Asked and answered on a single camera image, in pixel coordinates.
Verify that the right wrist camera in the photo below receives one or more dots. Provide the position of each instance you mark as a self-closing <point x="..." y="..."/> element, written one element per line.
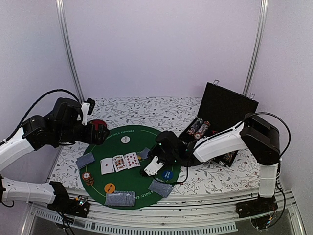
<point x="154" y="166"/>

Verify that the ten of diamonds card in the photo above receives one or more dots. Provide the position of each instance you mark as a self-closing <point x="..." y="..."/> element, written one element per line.
<point x="131" y="160"/>

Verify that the red floral round tin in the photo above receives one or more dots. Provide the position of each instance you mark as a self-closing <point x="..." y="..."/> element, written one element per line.
<point x="97" y="123"/>

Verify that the aluminium frame post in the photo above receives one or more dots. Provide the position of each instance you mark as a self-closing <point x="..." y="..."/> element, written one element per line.
<point x="65" y="36"/>
<point x="257" y="45"/>

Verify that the orange big blind button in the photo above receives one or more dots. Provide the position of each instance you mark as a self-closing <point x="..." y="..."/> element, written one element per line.
<point x="109" y="188"/>

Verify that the blue small blind button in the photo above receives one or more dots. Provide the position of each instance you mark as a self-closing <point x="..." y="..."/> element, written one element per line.
<point x="168" y="175"/>

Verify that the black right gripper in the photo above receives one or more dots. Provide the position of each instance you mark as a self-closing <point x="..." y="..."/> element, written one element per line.
<point x="155" y="149"/>

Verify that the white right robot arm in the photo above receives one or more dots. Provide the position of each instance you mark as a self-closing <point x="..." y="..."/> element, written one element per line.
<point x="254" y="133"/>

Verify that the blue playing card deck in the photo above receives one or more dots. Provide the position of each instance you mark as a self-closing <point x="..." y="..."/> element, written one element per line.
<point x="120" y="199"/>

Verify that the black poker chip case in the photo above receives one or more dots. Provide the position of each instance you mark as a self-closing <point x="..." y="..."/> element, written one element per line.
<point x="222" y="108"/>

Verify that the red topped chip stack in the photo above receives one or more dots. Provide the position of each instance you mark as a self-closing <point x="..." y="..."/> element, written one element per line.
<point x="88" y="179"/>

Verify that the right aluminium frame post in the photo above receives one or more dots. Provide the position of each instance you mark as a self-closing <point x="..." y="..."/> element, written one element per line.
<point x="257" y="45"/>

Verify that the dealt cards pile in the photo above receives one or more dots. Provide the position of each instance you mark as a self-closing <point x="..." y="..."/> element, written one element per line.
<point x="85" y="160"/>
<point x="160" y="188"/>

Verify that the king face card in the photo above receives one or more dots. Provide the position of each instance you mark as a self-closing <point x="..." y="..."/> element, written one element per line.
<point x="119" y="163"/>

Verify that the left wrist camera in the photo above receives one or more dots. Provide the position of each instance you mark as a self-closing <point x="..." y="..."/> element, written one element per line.
<point x="85" y="110"/>

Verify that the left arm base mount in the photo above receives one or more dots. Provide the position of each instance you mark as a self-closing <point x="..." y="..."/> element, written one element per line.
<point x="63" y="204"/>

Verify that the left aluminium frame post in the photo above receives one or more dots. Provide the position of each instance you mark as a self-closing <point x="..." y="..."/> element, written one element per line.
<point x="65" y="36"/>

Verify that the white dealer button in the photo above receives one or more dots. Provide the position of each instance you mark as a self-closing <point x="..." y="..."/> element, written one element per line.
<point x="125" y="139"/>

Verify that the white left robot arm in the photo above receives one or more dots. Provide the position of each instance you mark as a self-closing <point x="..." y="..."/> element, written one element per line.
<point x="13" y="149"/>

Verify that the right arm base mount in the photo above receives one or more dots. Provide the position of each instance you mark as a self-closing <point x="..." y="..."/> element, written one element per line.
<point x="260" y="207"/>

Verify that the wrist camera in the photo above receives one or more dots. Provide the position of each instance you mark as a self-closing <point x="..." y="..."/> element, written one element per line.
<point x="85" y="110"/>
<point x="154" y="166"/>

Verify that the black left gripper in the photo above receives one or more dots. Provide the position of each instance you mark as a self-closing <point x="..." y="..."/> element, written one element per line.
<point x="99" y="138"/>

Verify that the ace of diamonds card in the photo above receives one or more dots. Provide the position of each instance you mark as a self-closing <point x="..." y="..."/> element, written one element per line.
<point x="106" y="165"/>

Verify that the dealt cards bottom pile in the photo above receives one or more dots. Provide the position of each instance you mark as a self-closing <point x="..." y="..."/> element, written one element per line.
<point x="160" y="188"/>

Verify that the round green poker mat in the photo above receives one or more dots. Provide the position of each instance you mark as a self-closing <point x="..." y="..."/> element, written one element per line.
<point x="126" y="180"/>

